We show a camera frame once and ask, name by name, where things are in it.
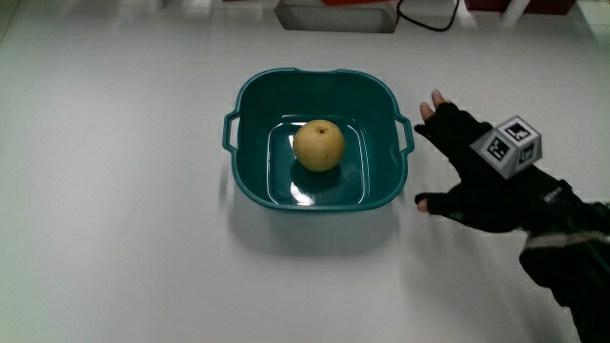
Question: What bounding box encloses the person's right hand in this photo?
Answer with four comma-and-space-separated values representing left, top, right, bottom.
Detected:
413, 89, 583, 234

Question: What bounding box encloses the teal plastic basin plate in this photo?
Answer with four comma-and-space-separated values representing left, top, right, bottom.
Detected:
221, 67, 416, 213

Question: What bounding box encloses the yellow pear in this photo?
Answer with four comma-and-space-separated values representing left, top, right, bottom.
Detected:
292, 118, 346, 173

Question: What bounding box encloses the person's right forearm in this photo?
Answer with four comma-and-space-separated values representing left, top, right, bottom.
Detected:
518, 199, 610, 343

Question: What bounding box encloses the white cylinder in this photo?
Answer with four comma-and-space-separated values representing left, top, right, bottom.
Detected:
499, 0, 531, 27

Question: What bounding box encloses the dark red box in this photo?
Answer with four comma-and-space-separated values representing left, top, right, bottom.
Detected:
463, 0, 578, 16

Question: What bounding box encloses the grey metal box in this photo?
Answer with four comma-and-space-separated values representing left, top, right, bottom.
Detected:
273, 0, 399, 34

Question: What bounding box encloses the black cable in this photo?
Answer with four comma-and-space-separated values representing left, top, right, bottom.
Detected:
396, 0, 461, 33

